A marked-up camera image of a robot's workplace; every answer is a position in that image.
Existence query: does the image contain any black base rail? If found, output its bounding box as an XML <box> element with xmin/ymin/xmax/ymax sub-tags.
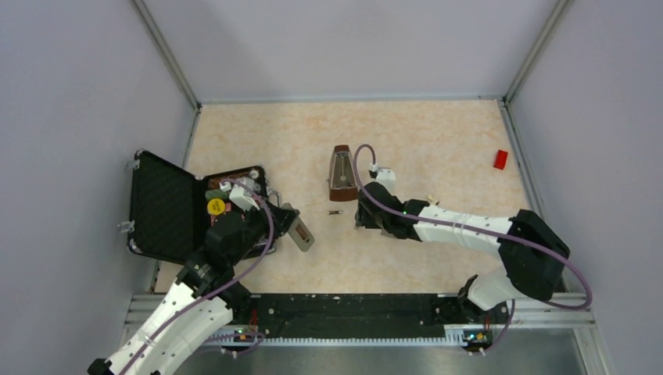
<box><xmin>127</xmin><ymin>292</ymin><xmax>592</xmax><ymax>358</ymax></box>

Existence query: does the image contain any brown wooden metronome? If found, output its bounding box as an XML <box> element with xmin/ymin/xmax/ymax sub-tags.
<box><xmin>328</xmin><ymin>145</ymin><xmax>358</xmax><ymax>202</ymax></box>

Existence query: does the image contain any black poker chip case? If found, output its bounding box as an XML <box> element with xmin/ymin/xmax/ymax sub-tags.
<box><xmin>127</xmin><ymin>149</ymin><xmax>270</xmax><ymax>265</ymax></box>

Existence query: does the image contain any red small block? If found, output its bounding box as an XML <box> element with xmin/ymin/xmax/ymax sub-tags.
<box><xmin>493</xmin><ymin>149</ymin><xmax>509</xmax><ymax>170</ymax></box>

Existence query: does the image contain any small beige wooden piece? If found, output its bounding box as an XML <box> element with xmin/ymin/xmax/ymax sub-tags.
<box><xmin>426</xmin><ymin>195</ymin><xmax>439</xmax><ymax>205</ymax></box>

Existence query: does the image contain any white remote control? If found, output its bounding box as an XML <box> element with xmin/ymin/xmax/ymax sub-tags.
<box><xmin>287</xmin><ymin>209</ymin><xmax>315</xmax><ymax>252</ymax></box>

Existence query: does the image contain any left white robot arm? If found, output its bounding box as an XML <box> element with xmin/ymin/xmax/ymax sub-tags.
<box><xmin>87</xmin><ymin>179</ymin><xmax>300</xmax><ymax>374</ymax></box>

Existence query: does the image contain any yellow round chip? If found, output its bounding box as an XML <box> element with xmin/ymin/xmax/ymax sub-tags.
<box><xmin>206</xmin><ymin>198</ymin><xmax>226</xmax><ymax>216</ymax></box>

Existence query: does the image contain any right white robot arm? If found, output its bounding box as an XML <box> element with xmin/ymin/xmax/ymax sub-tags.
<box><xmin>356</xmin><ymin>173</ymin><xmax>570</xmax><ymax>322</ymax></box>

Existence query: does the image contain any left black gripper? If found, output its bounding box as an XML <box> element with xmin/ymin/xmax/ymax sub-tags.
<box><xmin>229</xmin><ymin>196</ymin><xmax>300</xmax><ymax>264</ymax></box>

